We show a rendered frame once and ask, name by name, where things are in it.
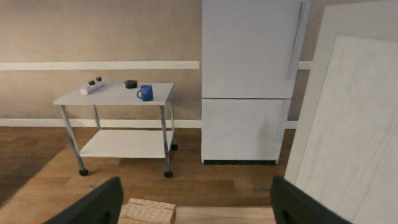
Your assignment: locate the light grey panel with slot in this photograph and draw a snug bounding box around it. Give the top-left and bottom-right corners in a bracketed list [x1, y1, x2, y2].
[284, 0, 398, 224]

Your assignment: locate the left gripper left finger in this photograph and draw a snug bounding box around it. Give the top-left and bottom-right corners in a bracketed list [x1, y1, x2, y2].
[41, 176, 124, 224]

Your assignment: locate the light wooden block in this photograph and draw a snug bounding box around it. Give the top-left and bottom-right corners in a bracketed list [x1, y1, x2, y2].
[121, 198, 176, 224]

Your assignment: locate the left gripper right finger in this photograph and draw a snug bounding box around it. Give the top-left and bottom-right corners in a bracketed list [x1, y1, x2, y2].
[270, 175, 353, 224]

